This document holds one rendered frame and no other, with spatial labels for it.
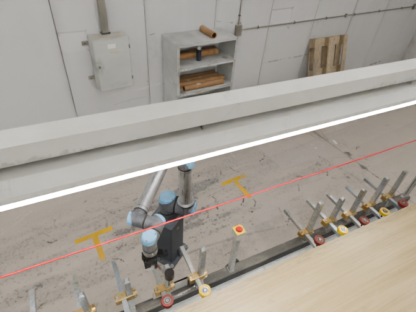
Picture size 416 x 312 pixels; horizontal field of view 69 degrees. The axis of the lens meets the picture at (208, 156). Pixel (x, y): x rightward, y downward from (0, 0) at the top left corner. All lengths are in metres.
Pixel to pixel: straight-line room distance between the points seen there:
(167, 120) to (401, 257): 2.38
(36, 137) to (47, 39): 3.13
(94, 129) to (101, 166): 0.10
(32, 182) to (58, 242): 2.93
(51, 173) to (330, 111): 0.85
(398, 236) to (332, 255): 0.65
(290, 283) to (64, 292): 2.08
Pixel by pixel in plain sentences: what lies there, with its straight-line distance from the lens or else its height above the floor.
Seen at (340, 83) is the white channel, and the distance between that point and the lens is 1.08.
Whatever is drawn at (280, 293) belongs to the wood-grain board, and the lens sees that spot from 2.28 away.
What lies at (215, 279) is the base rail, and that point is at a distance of 2.47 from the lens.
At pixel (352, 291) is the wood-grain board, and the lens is 2.48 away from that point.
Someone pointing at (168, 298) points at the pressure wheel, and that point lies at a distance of 2.17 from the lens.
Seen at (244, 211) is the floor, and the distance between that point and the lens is 3.80.
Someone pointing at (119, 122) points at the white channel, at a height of 2.46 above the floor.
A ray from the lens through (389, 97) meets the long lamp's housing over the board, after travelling 1.32.
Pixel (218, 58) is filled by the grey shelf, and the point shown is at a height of 1.26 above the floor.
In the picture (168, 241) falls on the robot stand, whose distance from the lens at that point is 3.02.
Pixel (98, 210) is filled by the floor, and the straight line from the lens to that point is 3.86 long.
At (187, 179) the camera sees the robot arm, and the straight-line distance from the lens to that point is 2.36.
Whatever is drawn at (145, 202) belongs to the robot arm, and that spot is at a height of 1.37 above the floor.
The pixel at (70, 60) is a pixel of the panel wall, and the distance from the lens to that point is 3.95.
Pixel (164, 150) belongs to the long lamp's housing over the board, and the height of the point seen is 2.37.
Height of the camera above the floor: 2.87
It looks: 40 degrees down
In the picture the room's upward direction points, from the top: 5 degrees clockwise
